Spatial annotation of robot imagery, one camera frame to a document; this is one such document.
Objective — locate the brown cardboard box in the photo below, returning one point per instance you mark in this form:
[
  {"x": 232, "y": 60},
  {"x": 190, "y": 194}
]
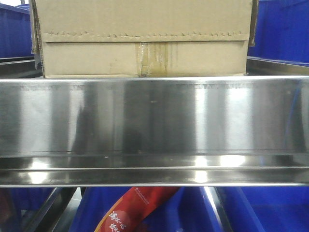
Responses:
[{"x": 142, "y": 38}]

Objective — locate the blue lower bin centre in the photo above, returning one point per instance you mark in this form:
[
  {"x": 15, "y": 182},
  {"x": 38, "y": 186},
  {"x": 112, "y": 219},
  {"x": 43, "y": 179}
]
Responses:
[{"x": 189, "y": 210}]

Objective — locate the red snack bag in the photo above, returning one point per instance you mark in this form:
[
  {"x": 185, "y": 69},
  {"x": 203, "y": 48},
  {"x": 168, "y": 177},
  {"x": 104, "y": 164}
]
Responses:
[{"x": 133, "y": 207}]

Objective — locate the blue lower bin right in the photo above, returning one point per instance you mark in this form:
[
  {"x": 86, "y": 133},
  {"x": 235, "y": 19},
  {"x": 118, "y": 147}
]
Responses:
[{"x": 266, "y": 209}]

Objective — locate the blue plastic bin right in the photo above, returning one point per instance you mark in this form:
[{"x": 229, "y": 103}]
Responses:
[{"x": 282, "y": 31}]

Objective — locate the blue plastic bin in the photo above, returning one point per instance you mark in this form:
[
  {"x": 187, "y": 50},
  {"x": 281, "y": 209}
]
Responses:
[
  {"x": 282, "y": 31},
  {"x": 15, "y": 31}
]

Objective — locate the blue plastic bin left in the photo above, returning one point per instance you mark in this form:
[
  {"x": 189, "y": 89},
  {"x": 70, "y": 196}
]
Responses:
[{"x": 15, "y": 31}]

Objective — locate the stainless steel shelf rail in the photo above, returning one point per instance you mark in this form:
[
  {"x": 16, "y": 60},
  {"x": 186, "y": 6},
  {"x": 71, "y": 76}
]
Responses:
[{"x": 197, "y": 131}]

